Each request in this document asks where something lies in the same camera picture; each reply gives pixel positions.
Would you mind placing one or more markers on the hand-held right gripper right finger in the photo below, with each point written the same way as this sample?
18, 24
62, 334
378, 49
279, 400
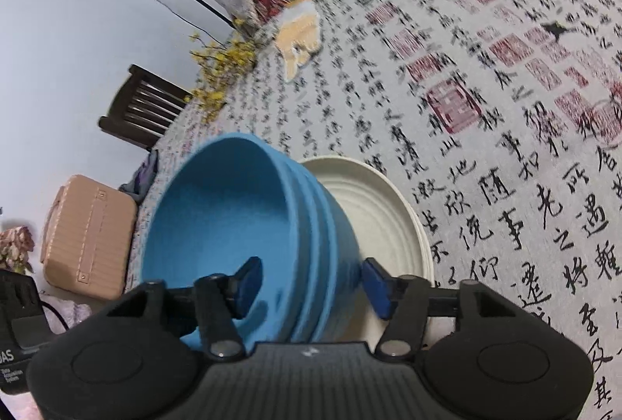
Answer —
381, 288

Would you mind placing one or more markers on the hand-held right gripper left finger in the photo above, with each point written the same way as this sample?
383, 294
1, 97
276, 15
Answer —
248, 286

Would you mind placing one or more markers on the blue bowl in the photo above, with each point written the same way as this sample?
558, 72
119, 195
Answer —
218, 216
347, 279
324, 279

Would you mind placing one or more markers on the pink dried flowers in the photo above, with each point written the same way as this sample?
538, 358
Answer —
17, 245

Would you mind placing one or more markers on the pink hard suitcase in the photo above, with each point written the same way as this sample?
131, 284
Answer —
82, 235

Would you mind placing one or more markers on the purple cloth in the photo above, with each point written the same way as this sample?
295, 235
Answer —
143, 177

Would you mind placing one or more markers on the calligraphy printed tablecloth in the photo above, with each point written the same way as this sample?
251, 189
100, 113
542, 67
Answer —
486, 157

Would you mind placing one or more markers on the dark wooden chair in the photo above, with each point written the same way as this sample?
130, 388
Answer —
126, 133

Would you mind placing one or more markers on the yellow flower branch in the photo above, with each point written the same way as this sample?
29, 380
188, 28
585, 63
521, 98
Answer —
228, 55

